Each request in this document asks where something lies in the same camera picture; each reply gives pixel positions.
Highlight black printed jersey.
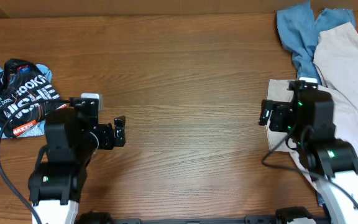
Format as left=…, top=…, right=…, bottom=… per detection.
left=0, top=58, right=66, bottom=138

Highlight blue denim jeans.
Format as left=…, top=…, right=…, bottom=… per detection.
left=276, top=2, right=356, bottom=84

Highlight beige shorts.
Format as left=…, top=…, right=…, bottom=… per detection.
left=265, top=22, right=358, bottom=205

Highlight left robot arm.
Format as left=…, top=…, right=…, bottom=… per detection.
left=28, top=93, right=126, bottom=223

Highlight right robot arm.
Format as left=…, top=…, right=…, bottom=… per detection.
left=259, top=78, right=358, bottom=223

